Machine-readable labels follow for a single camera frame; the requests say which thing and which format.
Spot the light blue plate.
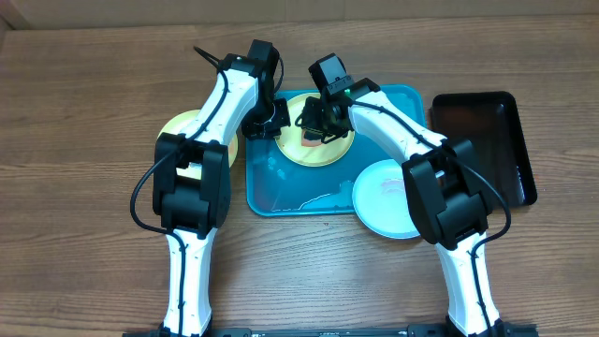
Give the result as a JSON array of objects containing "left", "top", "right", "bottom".
[{"left": 352, "top": 159, "right": 419, "bottom": 240}]

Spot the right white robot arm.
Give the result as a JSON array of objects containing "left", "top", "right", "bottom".
[{"left": 295, "top": 77, "right": 506, "bottom": 336}]

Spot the pink sponge black scourer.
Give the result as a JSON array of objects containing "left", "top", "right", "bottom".
[{"left": 300, "top": 130, "right": 322, "bottom": 148}]

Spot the black plastic tray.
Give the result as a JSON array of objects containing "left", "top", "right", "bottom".
[{"left": 430, "top": 91, "right": 537, "bottom": 208}]

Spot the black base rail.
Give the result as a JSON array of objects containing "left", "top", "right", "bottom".
[{"left": 123, "top": 322, "right": 539, "bottom": 337}]

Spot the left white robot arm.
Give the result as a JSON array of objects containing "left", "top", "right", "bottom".
[{"left": 146, "top": 47, "right": 290, "bottom": 336}]

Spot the yellow plate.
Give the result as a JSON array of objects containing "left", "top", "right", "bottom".
[
  {"left": 275, "top": 93, "right": 355, "bottom": 167},
  {"left": 158, "top": 110, "right": 239, "bottom": 180}
]

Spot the teal plastic tray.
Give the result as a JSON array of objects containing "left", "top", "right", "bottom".
[{"left": 244, "top": 83, "right": 428, "bottom": 218}]

